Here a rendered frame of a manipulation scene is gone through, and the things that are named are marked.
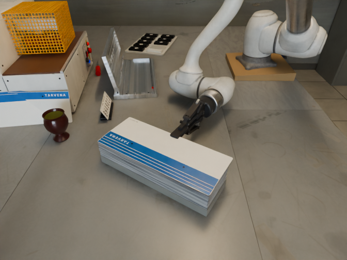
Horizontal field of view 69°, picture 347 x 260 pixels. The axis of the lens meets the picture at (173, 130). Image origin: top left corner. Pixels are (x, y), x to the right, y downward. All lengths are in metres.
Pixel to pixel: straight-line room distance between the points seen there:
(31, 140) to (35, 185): 0.24
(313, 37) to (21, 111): 1.31
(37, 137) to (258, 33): 1.14
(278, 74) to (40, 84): 1.14
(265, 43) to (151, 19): 2.33
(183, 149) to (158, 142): 0.09
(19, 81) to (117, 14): 2.59
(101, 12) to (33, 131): 2.71
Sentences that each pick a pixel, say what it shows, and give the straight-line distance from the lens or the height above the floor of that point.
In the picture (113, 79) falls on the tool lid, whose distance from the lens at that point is 1.18.
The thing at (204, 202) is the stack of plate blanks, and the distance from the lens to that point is 0.69.
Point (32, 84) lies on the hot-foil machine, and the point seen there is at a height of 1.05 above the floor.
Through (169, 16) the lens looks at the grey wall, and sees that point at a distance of 3.55.
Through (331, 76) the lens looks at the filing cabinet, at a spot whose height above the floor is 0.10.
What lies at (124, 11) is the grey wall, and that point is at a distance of 3.60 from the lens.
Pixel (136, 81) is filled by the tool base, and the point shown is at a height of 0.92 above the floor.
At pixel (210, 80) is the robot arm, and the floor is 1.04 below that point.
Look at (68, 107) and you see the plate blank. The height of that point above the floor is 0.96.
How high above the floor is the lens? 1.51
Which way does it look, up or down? 37 degrees down
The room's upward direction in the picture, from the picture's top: straight up
